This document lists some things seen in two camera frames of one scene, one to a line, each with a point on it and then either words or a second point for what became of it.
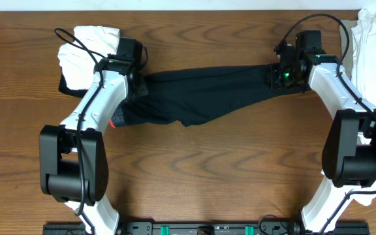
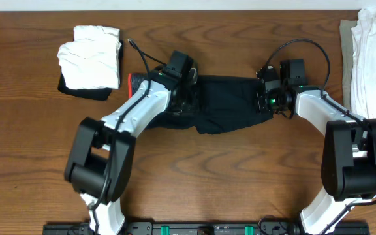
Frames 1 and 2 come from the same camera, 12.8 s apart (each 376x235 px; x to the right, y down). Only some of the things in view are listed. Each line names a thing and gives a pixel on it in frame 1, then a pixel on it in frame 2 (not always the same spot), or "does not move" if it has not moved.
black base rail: [203, 228] does not move
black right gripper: [274, 82] to [262, 106]
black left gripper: [141, 88] to [186, 98]
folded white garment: [77, 64] does not move
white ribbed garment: [374, 75] does not move
